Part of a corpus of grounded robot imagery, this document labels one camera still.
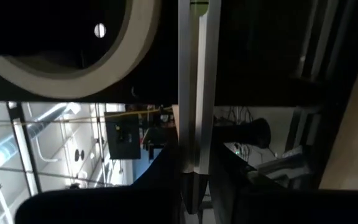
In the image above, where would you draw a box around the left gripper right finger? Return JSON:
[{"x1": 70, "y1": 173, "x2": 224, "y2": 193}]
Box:
[{"x1": 211, "y1": 146, "x2": 358, "y2": 224}]

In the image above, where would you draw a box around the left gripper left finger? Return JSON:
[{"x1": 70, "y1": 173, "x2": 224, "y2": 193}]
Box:
[{"x1": 16, "y1": 144, "x2": 183, "y2": 224}]

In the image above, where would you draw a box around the black and silver level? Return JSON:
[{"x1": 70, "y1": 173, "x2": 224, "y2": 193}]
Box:
[{"x1": 178, "y1": 0, "x2": 223, "y2": 215}]

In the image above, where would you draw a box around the white masking tape roll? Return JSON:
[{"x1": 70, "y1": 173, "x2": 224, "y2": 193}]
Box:
[{"x1": 0, "y1": 0, "x2": 163, "y2": 100}]

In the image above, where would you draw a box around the black monitor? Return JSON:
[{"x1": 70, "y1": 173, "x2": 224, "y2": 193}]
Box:
[{"x1": 104, "y1": 111, "x2": 142, "y2": 161}]

